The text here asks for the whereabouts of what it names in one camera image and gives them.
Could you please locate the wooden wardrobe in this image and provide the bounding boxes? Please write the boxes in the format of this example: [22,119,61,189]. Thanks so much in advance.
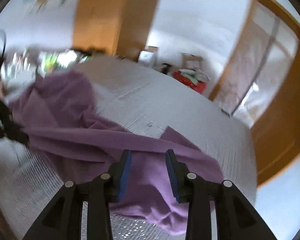
[72,0,165,55]

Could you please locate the clear plastic door curtain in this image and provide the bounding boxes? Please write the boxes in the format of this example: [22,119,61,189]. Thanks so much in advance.
[225,0,299,128]

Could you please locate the white cardboard box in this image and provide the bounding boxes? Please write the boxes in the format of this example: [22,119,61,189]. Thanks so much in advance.
[139,46,159,65]

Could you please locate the purple fleece garment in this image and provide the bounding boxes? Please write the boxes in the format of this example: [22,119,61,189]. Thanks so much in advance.
[9,70,224,235]

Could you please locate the wooden door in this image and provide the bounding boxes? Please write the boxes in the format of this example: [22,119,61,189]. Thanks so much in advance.
[250,37,300,188]

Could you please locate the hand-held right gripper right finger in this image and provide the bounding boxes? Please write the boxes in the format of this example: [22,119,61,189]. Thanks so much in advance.
[165,149,278,240]

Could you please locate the black pole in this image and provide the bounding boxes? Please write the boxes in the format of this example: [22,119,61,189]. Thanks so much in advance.
[231,17,280,117]

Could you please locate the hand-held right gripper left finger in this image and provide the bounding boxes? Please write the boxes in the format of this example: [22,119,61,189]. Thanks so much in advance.
[22,149,132,240]

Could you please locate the brown cardboard box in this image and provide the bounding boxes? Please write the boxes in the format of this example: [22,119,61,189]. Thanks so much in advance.
[181,52,202,70]

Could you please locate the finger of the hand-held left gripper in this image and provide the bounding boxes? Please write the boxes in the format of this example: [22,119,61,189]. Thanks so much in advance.
[5,123,29,145]

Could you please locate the red bag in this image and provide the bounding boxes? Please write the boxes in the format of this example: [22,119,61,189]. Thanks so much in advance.
[172,70,207,94]

